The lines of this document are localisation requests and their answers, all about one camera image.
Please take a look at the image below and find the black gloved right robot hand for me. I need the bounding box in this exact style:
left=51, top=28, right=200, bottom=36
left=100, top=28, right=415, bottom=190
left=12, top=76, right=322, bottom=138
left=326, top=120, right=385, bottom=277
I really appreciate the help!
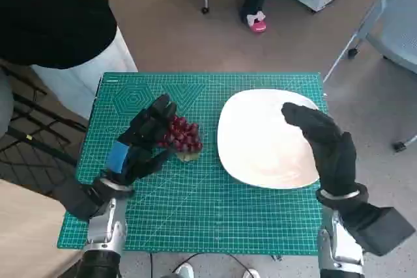
left=281, top=101, right=359, bottom=196

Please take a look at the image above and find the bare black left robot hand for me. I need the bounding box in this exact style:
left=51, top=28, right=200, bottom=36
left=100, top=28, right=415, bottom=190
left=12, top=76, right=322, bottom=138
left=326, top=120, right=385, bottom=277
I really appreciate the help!
left=99, top=94, right=179, bottom=198

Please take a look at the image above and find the red toy grape bunch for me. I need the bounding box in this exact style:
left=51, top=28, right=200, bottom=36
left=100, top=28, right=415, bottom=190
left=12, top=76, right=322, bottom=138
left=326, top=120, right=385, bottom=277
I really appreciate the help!
left=157, top=115, right=203, bottom=163

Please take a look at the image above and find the white plate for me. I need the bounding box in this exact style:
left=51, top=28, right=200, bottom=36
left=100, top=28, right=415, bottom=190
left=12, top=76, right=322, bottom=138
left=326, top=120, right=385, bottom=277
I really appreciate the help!
left=217, top=89, right=322, bottom=189

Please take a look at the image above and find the green cutting mat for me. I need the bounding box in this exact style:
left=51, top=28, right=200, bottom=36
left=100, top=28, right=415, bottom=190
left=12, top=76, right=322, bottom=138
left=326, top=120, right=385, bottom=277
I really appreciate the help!
left=57, top=72, right=328, bottom=256

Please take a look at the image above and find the black metal rack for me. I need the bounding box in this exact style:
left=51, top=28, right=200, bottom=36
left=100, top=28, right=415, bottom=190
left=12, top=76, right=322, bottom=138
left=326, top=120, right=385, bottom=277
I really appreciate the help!
left=0, top=59, right=89, bottom=201

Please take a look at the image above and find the grey rounded cushion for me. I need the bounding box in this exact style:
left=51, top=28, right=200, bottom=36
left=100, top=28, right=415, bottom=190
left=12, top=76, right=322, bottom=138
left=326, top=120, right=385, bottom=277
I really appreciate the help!
left=0, top=69, right=16, bottom=137

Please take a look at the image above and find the blue-grey chair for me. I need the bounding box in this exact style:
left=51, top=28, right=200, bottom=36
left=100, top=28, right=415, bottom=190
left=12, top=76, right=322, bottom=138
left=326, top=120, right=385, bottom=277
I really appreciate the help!
left=322, top=0, right=417, bottom=154

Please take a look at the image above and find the beige wooden board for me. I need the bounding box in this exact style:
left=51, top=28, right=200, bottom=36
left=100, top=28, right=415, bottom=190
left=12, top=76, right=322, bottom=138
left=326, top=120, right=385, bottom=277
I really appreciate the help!
left=0, top=178, right=89, bottom=278

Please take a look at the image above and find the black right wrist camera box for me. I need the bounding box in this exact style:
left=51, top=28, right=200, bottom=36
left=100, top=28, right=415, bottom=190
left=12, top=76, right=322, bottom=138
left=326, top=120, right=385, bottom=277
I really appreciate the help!
left=338, top=202, right=416, bottom=257

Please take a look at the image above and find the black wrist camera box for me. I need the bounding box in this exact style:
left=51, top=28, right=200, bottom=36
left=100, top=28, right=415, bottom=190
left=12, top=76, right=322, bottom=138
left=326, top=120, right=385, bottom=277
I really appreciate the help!
left=338, top=202, right=416, bottom=257
left=60, top=178, right=110, bottom=222

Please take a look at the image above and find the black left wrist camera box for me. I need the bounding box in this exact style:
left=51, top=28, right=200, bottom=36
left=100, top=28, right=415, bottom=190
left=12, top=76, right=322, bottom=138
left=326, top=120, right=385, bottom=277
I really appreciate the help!
left=60, top=178, right=110, bottom=222

